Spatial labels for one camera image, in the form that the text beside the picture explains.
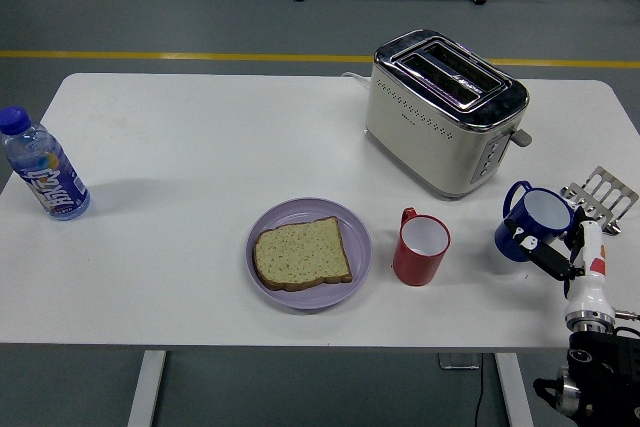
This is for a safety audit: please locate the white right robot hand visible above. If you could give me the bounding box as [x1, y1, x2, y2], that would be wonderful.
[503, 206, 616, 321]

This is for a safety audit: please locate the blue enamel cup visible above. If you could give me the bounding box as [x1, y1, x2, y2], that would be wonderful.
[494, 180, 575, 263]

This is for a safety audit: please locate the red enamel cup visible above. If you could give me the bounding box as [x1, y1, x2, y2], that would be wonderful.
[392, 206, 452, 287]

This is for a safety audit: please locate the slice of bread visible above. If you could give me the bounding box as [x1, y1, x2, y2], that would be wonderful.
[252, 216, 354, 292]

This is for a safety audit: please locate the steel toast rack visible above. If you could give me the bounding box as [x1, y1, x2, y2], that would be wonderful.
[559, 165, 640, 236]

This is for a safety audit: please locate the cream and chrome toaster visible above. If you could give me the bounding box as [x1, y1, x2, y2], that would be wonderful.
[364, 29, 533, 200]

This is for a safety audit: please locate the purple round plate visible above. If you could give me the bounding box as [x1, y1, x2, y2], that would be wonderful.
[245, 197, 374, 312]

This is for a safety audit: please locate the blue-capped water bottle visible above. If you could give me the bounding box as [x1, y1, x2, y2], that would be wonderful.
[0, 105, 92, 222]

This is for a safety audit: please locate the black cable under table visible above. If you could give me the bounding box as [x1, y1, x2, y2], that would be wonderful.
[473, 352, 487, 427]

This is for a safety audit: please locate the grey bracket under table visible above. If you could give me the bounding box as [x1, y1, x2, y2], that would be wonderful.
[438, 352, 480, 371]

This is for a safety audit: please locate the white toaster cord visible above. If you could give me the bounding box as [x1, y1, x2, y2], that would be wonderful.
[341, 71, 372, 89]

